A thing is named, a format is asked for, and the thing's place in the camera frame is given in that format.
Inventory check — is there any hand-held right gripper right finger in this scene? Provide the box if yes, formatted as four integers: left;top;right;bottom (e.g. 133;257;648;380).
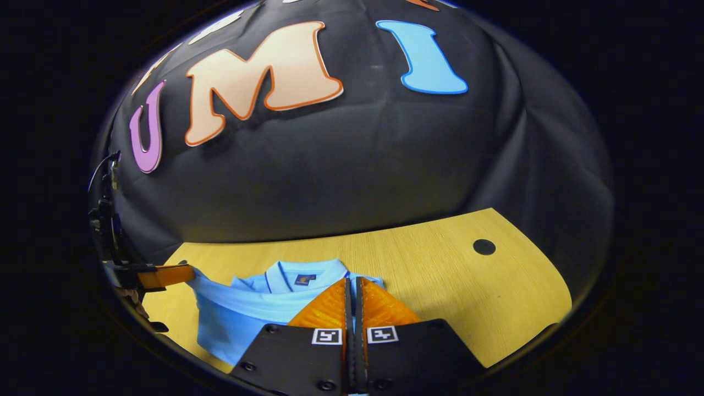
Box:
354;276;486;395

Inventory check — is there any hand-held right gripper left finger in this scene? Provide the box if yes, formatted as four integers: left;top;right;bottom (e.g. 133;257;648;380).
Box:
230;277;354;395

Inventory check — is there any light blue T-shirt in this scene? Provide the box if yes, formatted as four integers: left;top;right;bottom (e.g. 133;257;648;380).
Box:
191;258;386;368

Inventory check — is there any black backdrop cloth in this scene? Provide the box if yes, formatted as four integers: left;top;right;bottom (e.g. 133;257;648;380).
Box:
88;0;615;287

